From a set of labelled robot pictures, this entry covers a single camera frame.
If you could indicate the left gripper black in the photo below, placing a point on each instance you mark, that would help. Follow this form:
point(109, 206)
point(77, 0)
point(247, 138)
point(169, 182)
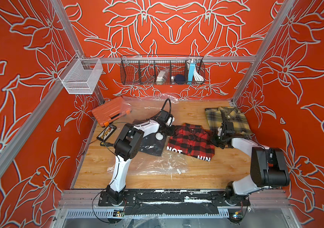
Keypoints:
point(172, 132)

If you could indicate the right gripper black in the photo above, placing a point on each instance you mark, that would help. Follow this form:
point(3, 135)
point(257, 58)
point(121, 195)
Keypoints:
point(213, 141)

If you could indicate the red black plaid shirt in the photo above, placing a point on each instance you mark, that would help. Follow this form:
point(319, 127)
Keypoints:
point(192, 140)

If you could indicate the clear plastic vacuum bag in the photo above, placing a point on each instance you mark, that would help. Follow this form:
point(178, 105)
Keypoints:
point(190, 112)

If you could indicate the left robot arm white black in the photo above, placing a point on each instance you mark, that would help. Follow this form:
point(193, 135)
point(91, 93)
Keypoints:
point(126, 148)

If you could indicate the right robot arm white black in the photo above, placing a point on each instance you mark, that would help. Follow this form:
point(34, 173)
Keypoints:
point(268, 167)

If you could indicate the olive plaid shirt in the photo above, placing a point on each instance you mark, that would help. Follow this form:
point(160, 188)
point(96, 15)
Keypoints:
point(232, 114)

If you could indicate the dark blue round object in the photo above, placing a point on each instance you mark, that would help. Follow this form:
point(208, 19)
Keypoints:
point(180, 79)

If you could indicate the grey bagged item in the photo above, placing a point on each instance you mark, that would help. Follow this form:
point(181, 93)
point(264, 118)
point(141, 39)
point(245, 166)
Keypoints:
point(162, 77)

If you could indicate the black screwdriver bit holder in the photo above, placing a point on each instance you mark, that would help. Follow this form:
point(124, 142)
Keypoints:
point(106, 133)

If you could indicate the black yellow screwdriver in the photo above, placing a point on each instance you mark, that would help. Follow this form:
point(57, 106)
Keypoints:
point(106, 144)

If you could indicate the orange tool case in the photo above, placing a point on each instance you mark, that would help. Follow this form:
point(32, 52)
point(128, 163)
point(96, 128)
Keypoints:
point(110, 111)

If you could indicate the light blue box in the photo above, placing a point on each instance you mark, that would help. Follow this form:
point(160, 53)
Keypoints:
point(191, 73)

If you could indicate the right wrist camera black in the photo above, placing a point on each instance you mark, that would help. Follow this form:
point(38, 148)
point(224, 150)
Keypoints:
point(226, 129)

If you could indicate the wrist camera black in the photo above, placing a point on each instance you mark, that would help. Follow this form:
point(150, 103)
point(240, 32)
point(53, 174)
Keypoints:
point(226, 129)
point(166, 117)

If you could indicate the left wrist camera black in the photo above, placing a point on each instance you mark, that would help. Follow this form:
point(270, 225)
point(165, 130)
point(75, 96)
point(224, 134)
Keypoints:
point(166, 117)

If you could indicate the black wire wall basket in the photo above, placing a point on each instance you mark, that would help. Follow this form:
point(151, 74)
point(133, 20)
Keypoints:
point(143, 70)

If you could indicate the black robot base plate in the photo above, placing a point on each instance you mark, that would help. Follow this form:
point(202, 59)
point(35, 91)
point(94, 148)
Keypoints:
point(173, 201)

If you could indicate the clear plastic wall bin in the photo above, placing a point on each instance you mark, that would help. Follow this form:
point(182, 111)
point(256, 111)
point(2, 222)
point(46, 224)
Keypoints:
point(81, 77)

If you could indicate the white cable duct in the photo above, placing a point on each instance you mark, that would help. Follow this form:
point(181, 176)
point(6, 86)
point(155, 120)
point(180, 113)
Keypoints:
point(119, 214)

